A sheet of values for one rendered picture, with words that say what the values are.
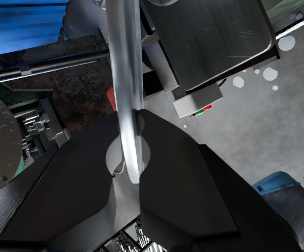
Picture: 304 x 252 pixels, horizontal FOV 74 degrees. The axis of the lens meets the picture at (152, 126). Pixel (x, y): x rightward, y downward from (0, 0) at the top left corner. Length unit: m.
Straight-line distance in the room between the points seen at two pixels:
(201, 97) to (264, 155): 0.78
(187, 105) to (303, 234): 0.36
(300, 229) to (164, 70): 0.44
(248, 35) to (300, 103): 0.86
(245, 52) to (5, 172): 1.39
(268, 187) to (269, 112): 0.70
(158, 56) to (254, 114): 0.76
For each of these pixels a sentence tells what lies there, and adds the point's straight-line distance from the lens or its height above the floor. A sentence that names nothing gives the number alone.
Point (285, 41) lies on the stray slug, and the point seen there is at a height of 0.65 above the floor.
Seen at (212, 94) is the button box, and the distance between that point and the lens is 0.59.
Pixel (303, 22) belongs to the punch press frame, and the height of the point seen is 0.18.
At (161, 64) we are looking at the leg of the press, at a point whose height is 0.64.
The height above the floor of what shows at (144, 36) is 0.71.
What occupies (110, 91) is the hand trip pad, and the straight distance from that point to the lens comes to 0.56.
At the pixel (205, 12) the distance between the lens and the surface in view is 0.29.
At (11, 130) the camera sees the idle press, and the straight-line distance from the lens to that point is 1.50.
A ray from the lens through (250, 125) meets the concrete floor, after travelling 1.22.
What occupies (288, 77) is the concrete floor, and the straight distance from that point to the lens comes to 1.09.
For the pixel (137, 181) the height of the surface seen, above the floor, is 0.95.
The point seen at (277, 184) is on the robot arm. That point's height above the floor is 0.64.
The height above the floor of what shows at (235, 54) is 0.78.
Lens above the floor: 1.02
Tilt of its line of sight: 34 degrees down
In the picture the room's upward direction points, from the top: 117 degrees counter-clockwise
